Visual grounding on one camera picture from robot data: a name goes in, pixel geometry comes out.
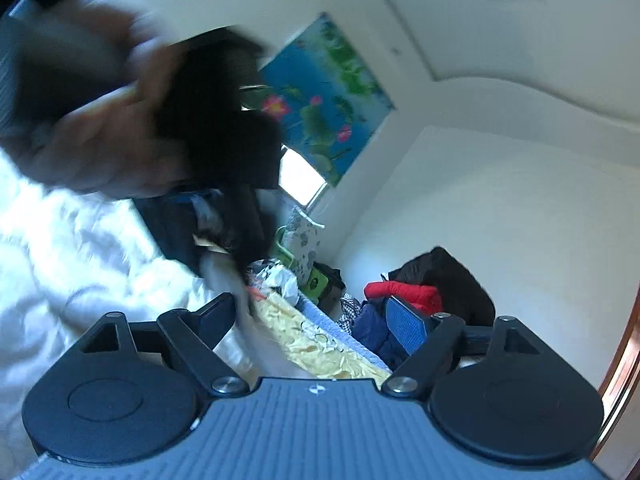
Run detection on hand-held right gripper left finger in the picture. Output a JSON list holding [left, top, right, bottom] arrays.
[[80, 291, 251, 397]]

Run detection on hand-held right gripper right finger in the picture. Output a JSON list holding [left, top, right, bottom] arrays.
[[381, 295, 538, 398]]

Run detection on white down duvet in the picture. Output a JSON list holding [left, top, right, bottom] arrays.
[[0, 152, 281, 466]]

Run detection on pile of dark clothes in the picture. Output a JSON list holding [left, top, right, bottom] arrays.
[[132, 187, 266, 276]]

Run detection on person's left hand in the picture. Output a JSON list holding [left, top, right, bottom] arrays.
[[5, 82, 196, 198]]

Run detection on navy blue garment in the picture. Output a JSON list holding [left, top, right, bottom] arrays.
[[352, 300, 401, 368]]

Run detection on checked cloth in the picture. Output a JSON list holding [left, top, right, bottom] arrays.
[[337, 294, 363, 333]]

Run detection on blue mattress edge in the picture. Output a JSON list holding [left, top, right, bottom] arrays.
[[295, 292, 396, 373]]

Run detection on black jacket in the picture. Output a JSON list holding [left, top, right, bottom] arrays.
[[387, 246, 496, 328]]

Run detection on crumpled silver plastic bag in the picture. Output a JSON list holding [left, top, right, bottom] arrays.
[[247, 259, 301, 306]]

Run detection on window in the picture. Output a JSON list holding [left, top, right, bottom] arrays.
[[277, 145, 328, 208]]

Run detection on yellow floral bed sheet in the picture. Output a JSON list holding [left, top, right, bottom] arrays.
[[250, 292, 393, 381]]

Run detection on green and black bag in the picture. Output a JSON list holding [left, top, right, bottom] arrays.
[[306, 261, 347, 311]]

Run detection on white floral gift bag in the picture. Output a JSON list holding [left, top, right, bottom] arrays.
[[277, 205, 326, 286]]

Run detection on lotus print roller blind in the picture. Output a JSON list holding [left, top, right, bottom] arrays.
[[257, 11, 396, 187]]

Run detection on wooden door frame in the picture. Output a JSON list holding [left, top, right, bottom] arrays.
[[590, 320, 640, 461]]

